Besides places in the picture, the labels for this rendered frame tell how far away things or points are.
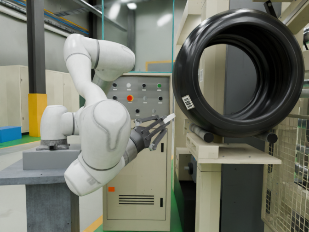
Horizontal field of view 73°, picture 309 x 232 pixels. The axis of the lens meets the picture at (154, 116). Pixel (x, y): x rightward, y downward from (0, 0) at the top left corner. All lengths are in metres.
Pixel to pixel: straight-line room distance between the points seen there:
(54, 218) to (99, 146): 1.10
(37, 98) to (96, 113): 6.13
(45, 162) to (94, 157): 0.92
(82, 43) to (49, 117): 0.60
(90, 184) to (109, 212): 1.31
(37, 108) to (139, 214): 5.17
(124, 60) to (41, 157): 0.76
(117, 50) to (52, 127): 0.67
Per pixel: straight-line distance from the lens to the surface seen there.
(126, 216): 1.87
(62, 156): 1.36
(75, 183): 0.57
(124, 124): 0.44
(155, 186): 1.74
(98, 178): 0.57
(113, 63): 0.99
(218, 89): 1.33
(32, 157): 1.41
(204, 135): 0.94
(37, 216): 1.53
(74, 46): 0.94
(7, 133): 6.28
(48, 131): 1.41
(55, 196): 1.45
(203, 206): 1.46
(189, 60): 0.92
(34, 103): 6.60
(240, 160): 1.01
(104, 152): 0.46
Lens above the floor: 1.06
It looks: 4 degrees down
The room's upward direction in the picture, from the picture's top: 1 degrees clockwise
